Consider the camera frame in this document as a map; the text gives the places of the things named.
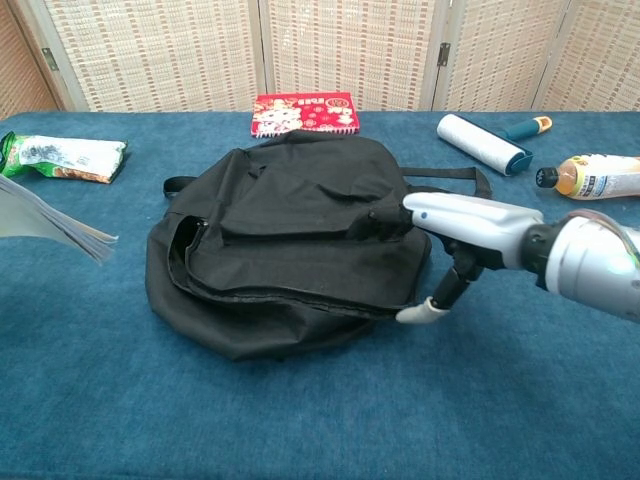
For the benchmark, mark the white book with yellow spine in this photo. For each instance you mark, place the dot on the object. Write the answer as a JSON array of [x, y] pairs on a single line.
[[55, 222]]

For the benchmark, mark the green white snack packet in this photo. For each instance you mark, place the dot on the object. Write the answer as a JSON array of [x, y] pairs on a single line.
[[65, 157]]

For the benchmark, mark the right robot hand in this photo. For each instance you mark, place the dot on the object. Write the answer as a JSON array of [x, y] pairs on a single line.
[[475, 222]]

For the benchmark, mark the metal screen hinge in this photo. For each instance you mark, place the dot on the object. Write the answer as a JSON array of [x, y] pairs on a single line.
[[443, 54], [48, 58]]

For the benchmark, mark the red patterned box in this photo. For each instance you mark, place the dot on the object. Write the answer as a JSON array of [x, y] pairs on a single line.
[[310, 115]]

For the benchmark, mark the blue tablecloth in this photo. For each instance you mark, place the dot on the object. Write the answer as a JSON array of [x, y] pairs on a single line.
[[320, 425]]

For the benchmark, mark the tea bottle with black cap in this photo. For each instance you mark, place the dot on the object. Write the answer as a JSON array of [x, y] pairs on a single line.
[[595, 177]]

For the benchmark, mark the brown framed woven screen panel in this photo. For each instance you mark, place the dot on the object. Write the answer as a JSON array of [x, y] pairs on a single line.
[[15, 65]]

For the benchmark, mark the black fabric backpack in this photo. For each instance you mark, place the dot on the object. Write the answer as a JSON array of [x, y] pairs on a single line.
[[290, 270]]

